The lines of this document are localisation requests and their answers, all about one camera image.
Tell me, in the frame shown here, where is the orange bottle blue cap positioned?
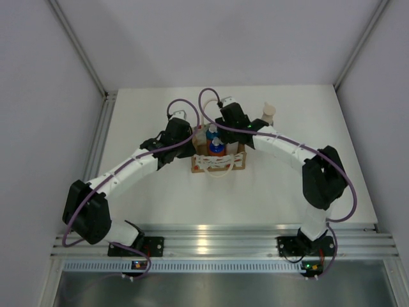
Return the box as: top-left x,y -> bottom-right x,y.
205,124 -> 219,142
208,137 -> 226,157

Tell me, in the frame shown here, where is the watermelon print canvas bag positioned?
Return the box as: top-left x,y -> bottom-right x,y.
191,113 -> 247,178

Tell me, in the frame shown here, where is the grey bottle beige cap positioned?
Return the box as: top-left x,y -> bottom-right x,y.
261,102 -> 277,126

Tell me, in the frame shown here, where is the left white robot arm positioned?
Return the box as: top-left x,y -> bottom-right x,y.
62,116 -> 196,256

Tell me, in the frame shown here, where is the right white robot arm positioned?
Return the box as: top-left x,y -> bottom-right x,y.
215,102 -> 347,255

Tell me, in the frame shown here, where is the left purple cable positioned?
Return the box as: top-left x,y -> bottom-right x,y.
62,98 -> 201,247

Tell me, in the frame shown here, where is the purple cable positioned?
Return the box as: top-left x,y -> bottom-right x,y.
197,88 -> 357,223
62,98 -> 201,247

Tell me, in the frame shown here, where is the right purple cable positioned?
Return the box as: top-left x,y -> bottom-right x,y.
197,88 -> 357,223

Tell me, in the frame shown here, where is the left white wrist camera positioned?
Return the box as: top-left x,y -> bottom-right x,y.
171,110 -> 187,120

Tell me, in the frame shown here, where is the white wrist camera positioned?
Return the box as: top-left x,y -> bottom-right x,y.
171,110 -> 187,120
217,97 -> 237,109

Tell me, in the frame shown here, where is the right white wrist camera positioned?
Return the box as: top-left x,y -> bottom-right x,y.
217,97 -> 237,109

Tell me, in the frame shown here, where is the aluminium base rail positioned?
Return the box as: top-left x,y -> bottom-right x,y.
50,226 -> 399,275

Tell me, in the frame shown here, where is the left aluminium frame post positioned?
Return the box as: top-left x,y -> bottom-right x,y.
45,0 -> 107,98

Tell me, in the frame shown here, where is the aluminium frame post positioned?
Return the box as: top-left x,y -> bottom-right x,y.
333,0 -> 392,92
45,0 -> 107,98

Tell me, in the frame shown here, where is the right aluminium frame post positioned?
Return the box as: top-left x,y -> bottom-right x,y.
333,0 -> 392,92

